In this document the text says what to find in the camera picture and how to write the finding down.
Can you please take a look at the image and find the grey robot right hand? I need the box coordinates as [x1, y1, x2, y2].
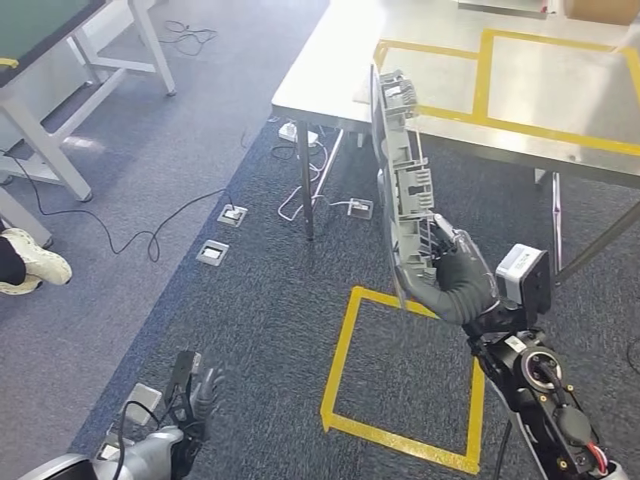
[395, 211, 501, 327]

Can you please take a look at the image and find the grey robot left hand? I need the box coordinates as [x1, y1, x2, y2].
[172, 367, 226, 480]

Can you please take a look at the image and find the grey plastic wheel hubcap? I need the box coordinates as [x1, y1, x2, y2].
[370, 64, 454, 309]

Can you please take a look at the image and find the steel workbench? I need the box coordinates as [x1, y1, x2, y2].
[271, 0, 640, 286]

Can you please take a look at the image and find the yellow tape rectangle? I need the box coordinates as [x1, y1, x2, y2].
[373, 27, 640, 158]

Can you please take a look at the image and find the person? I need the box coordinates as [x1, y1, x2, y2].
[0, 228, 72, 296]

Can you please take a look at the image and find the white power strip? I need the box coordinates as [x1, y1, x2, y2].
[278, 122, 320, 148]

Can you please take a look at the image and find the grey metal bar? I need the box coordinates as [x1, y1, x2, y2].
[457, 0, 549, 19]

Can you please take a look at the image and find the white table with green top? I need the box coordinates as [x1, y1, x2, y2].
[0, 0, 177, 250]

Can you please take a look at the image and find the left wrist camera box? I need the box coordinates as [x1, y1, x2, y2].
[165, 351, 202, 425]

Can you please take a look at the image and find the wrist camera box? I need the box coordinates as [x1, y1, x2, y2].
[494, 243, 552, 326]
[165, 351, 202, 425]

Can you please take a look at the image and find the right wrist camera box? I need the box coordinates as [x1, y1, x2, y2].
[494, 243, 552, 326]

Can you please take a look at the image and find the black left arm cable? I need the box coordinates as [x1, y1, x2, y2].
[112, 400, 161, 480]

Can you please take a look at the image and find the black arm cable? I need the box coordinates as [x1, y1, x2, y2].
[492, 420, 513, 480]
[112, 400, 161, 480]

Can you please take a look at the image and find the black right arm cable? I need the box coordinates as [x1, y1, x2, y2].
[492, 420, 513, 480]

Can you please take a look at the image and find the white floor cable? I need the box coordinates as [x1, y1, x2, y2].
[277, 142, 351, 223]

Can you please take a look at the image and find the long black floor cable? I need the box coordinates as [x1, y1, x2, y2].
[0, 150, 236, 264]

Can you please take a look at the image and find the coiled black floor cable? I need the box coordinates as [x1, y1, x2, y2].
[158, 19, 219, 58]

